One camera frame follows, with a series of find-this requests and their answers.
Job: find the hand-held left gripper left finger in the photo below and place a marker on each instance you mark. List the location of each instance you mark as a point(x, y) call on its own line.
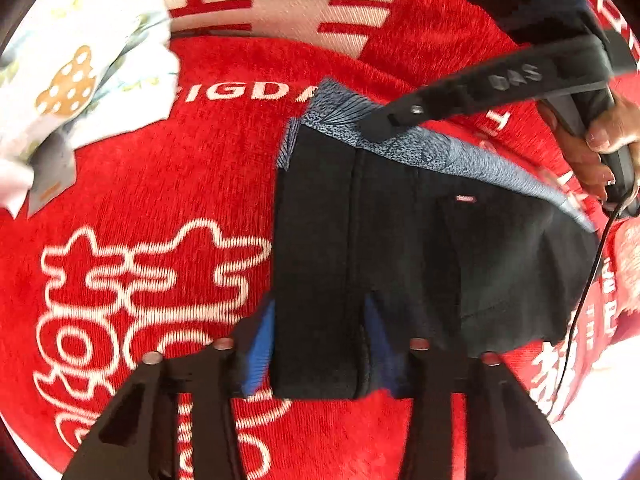
point(259, 355)

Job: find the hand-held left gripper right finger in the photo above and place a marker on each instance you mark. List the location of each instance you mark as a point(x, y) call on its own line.
point(382, 347)

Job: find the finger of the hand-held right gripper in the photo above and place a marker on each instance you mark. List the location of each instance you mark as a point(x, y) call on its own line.
point(400, 112)

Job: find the black pants with blue-grey waistband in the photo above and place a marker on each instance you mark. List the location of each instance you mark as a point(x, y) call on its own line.
point(400, 260)

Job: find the person's right hand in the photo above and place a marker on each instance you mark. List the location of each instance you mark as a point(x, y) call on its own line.
point(590, 160)

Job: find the red printed blanket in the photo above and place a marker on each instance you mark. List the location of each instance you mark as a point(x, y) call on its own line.
point(150, 210)
point(300, 0)

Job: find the white patterned cloth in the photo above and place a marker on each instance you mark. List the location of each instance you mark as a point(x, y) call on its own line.
point(75, 85)

